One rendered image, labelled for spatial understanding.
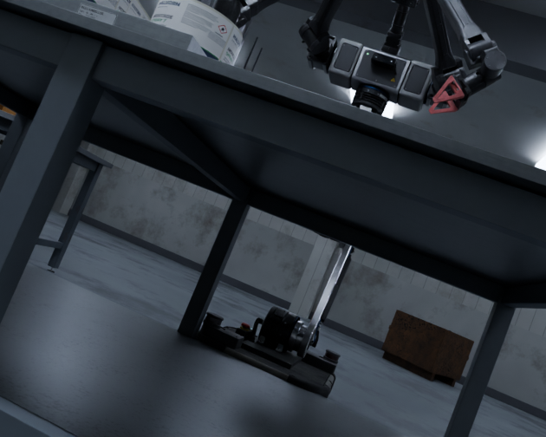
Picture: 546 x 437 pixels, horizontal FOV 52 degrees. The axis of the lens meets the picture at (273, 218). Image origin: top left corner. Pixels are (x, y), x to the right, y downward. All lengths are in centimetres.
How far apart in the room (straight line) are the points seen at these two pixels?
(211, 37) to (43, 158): 46
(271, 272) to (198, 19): 791
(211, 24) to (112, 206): 885
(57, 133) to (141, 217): 880
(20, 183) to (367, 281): 808
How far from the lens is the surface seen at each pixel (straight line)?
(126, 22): 103
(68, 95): 98
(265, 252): 905
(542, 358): 921
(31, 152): 98
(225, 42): 126
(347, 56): 234
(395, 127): 80
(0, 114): 328
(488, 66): 165
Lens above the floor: 58
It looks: 4 degrees up
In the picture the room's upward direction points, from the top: 22 degrees clockwise
